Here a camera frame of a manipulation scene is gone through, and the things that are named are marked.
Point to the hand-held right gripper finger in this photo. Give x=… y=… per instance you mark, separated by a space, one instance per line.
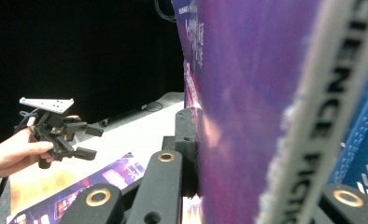
x=186 y=130

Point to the purple magazine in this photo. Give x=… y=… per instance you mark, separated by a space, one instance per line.
x=241 y=93
x=123 y=172

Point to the blue file rack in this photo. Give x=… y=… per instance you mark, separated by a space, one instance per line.
x=365 y=149

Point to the black curtain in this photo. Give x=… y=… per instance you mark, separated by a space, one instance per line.
x=79 y=46

